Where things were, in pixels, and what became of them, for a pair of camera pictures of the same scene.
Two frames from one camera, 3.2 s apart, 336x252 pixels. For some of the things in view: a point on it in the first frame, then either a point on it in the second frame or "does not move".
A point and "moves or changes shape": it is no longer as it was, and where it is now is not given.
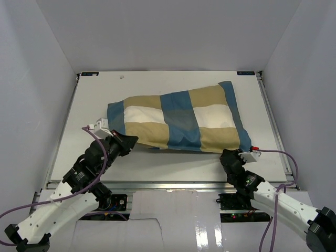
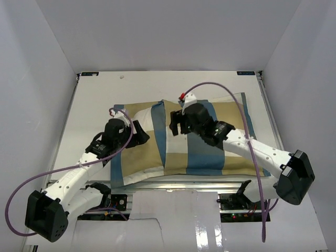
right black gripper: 235,153 -> 177,117
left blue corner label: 90,74 does not move
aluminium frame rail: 289,174 does not move
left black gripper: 126,142 -> 139,137
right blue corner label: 245,73 does not move
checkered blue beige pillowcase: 209,119 moves or changes shape
